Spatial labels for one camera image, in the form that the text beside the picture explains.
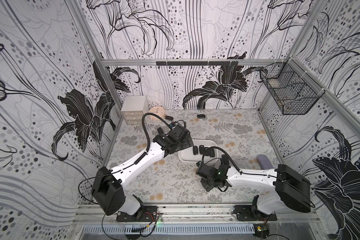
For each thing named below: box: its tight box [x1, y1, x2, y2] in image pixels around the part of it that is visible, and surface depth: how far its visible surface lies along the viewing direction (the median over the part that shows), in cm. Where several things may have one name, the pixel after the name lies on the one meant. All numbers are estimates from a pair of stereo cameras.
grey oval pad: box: [256, 154, 275, 170], surface depth 91 cm
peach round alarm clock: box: [149, 106, 165, 122], surface depth 117 cm
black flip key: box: [199, 145, 205, 155], surface depth 97 cm
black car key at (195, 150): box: [193, 145, 199, 155], surface depth 97 cm
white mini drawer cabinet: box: [121, 95, 149, 125], surface depth 110 cm
